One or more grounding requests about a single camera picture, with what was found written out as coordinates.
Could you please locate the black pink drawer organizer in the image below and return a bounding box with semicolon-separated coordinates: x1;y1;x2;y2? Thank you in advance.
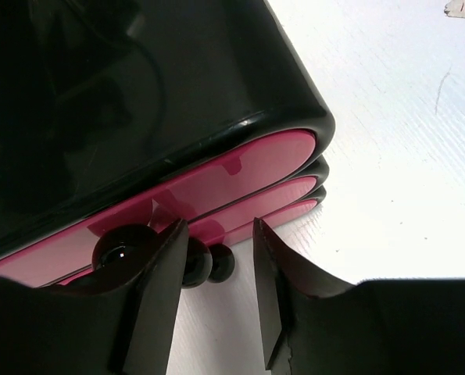
0;1;334;287

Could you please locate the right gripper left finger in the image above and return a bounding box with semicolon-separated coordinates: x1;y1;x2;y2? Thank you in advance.
0;220;188;374

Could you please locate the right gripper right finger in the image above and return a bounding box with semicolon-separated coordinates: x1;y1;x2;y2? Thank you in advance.
253;219;465;374

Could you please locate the small tape scrap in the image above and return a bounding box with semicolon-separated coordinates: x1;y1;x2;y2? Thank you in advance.
444;0;465;19

